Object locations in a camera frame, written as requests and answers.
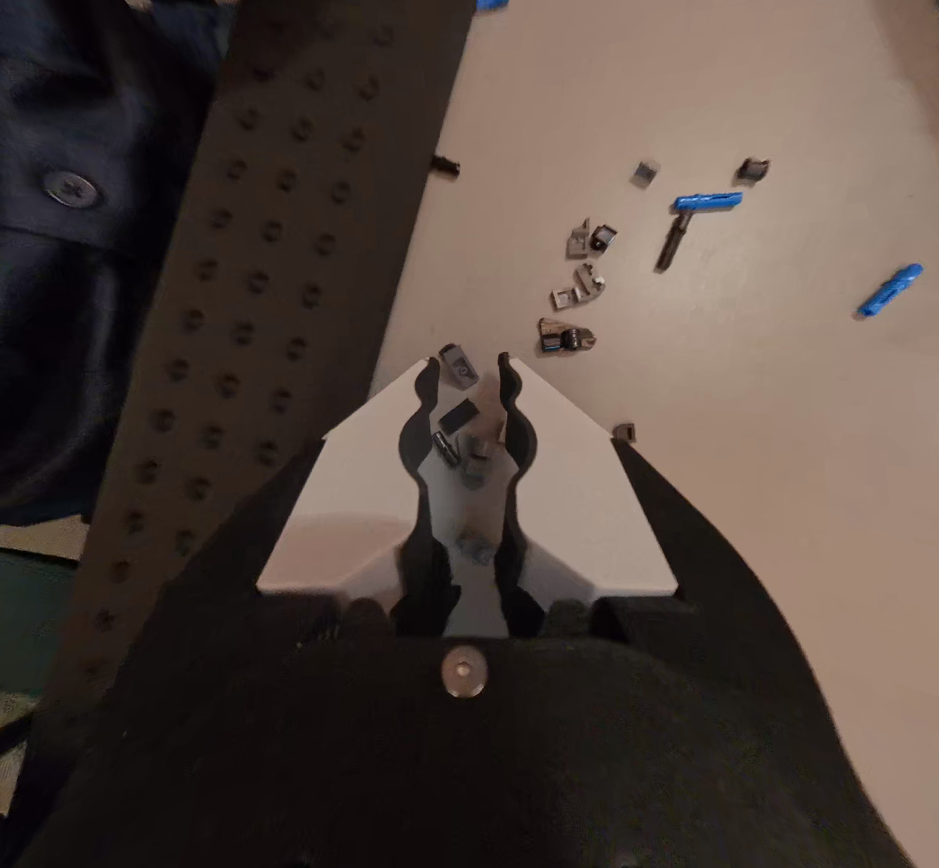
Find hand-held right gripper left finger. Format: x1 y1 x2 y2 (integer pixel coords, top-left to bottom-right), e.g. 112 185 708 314
255 358 463 638

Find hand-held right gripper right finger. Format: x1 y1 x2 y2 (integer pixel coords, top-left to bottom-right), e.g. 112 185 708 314
493 353 679 638

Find scattered small dark lego pieces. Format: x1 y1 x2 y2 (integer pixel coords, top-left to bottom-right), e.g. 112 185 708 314
429 155 773 568

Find black lego connector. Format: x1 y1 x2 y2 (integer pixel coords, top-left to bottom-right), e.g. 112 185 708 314
655 213 693 274

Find black perforated pad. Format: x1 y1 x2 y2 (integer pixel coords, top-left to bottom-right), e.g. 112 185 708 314
29 0 501 737

